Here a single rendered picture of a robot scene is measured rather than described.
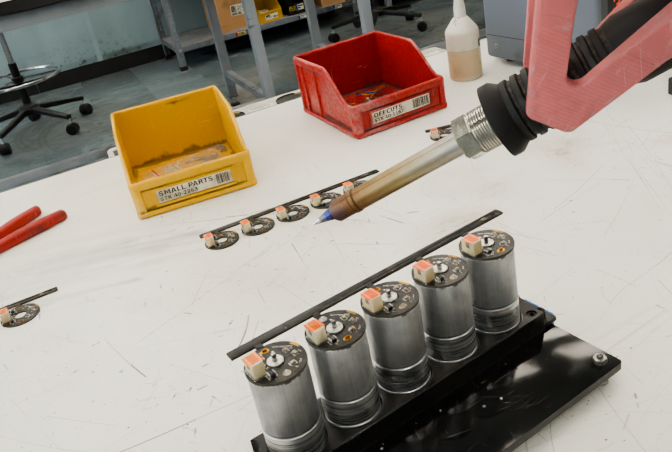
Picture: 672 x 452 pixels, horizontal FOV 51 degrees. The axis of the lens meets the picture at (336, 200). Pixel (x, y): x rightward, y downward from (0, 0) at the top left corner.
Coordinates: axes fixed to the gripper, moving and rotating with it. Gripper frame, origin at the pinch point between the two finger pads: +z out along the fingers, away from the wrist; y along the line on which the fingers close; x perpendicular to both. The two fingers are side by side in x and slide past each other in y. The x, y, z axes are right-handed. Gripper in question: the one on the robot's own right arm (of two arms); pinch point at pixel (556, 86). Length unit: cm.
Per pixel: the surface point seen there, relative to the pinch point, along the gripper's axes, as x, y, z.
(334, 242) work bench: -4.1, -18.4, 20.2
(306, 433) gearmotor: -2.8, 2.0, 15.6
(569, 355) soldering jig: 7.4, -5.0, 12.5
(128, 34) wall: -165, -388, 173
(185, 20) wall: -138, -410, 159
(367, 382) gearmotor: -1.1, -0.2, 14.1
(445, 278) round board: 0.6, -4.0, 10.5
